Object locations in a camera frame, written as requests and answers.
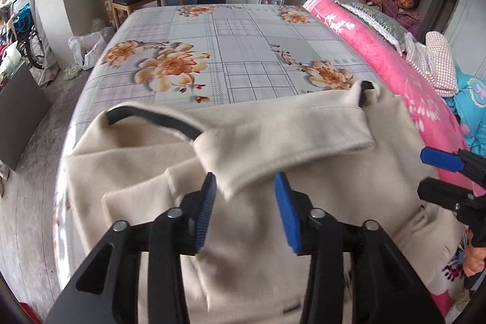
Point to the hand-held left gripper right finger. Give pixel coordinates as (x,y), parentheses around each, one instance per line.
(288,214)

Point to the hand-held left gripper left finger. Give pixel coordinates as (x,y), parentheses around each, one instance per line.
(205,210)

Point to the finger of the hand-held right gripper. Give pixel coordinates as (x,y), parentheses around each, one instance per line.
(440,159)
(444,195)

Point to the beige zip jacket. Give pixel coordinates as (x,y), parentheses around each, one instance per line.
(265,141)

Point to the pile of clothes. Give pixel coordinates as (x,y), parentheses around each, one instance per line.
(9,50)

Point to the person's right hand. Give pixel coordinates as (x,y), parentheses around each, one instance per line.
(476,261)

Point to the blue child garment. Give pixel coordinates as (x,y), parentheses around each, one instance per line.
(472,104)

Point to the white pink checked cloth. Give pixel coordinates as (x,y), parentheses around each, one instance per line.
(440,62)

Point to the pink floral blanket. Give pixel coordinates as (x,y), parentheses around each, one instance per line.
(387,66)

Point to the silver lace-edged pillow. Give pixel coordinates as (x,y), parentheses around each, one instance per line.
(379,24)

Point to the clear plastic litter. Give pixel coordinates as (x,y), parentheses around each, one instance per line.
(72,72)

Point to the white plastic bag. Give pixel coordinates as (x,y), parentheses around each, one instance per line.
(91,50)

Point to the red box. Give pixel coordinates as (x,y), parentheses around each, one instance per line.
(32,314)

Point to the dark grey cabinet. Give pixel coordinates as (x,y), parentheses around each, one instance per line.
(22,119)

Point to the wheelchair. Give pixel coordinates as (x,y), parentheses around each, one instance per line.
(34,43)

